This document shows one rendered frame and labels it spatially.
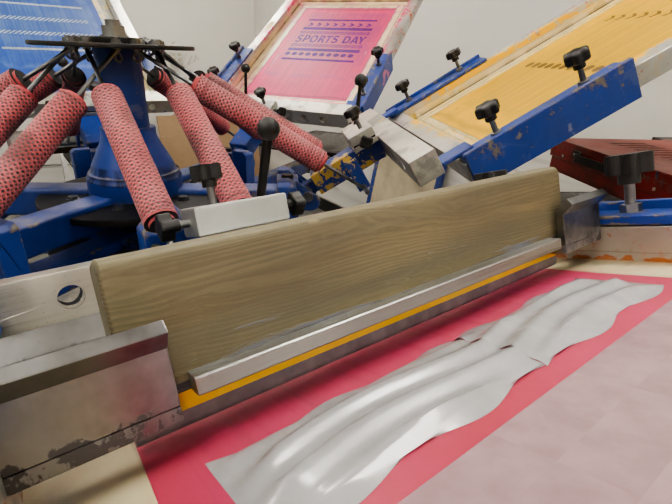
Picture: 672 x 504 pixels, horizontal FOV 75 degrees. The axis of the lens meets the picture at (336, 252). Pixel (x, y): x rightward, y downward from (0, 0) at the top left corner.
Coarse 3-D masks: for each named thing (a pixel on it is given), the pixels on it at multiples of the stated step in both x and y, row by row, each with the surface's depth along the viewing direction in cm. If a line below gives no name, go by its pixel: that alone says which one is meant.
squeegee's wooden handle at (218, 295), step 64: (448, 192) 34; (512, 192) 38; (128, 256) 22; (192, 256) 23; (256, 256) 25; (320, 256) 27; (384, 256) 30; (448, 256) 34; (128, 320) 21; (192, 320) 23; (256, 320) 25; (320, 320) 28
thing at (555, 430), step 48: (288, 384) 29; (336, 384) 28; (528, 384) 24; (576, 384) 23; (192, 432) 25; (240, 432) 24; (480, 432) 20; (528, 432) 20; (576, 432) 19; (624, 432) 19; (192, 480) 20; (384, 480) 18; (432, 480) 18; (480, 480) 17; (528, 480) 17; (576, 480) 16; (624, 480) 16
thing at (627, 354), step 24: (504, 288) 42; (528, 288) 41; (552, 288) 39; (456, 312) 37; (480, 312) 36; (504, 312) 35; (624, 312) 31; (648, 312) 31; (432, 336) 33; (456, 336) 32; (600, 336) 28; (624, 336) 28; (648, 336) 27; (552, 360) 26; (576, 360) 26; (600, 360) 25; (624, 360) 25; (648, 360) 24; (624, 384) 22; (648, 384) 22
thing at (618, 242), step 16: (608, 240) 45; (624, 240) 44; (640, 240) 43; (656, 240) 42; (560, 256) 50; (576, 256) 48; (592, 256) 47; (608, 256) 46; (624, 256) 44; (640, 256) 43; (656, 256) 42; (0, 480) 17; (0, 496) 16; (16, 496) 20
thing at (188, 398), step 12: (528, 264) 42; (504, 276) 40; (468, 288) 37; (444, 300) 35; (408, 312) 33; (384, 324) 32; (348, 336) 30; (360, 336) 31; (324, 348) 29; (288, 360) 27; (300, 360) 28; (264, 372) 27; (228, 384) 25; (240, 384) 26; (180, 396) 24; (192, 396) 24; (204, 396) 25; (216, 396) 25
